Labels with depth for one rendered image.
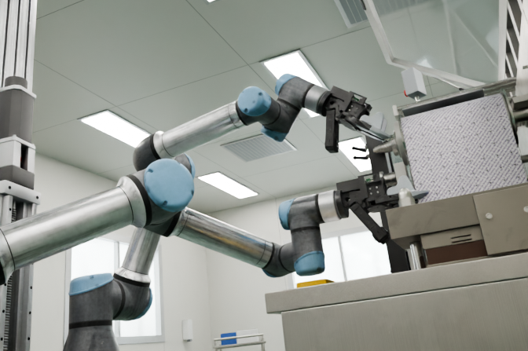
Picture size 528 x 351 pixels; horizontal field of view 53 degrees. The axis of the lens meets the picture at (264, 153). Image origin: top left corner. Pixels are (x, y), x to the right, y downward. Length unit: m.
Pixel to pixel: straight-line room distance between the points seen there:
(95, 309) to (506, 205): 1.05
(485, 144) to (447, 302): 0.45
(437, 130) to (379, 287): 0.47
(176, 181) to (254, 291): 6.37
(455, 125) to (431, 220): 0.33
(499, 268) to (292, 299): 0.37
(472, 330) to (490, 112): 0.55
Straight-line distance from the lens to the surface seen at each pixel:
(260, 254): 1.36
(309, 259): 1.28
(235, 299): 7.57
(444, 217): 1.06
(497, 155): 1.29
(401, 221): 1.07
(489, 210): 1.04
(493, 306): 0.98
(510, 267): 0.99
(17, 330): 1.44
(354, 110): 1.41
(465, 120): 1.32
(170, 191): 1.11
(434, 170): 1.29
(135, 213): 1.11
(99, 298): 1.54
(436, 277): 0.99
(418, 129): 1.33
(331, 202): 1.28
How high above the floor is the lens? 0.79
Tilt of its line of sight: 21 degrees up
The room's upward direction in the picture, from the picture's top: 7 degrees counter-clockwise
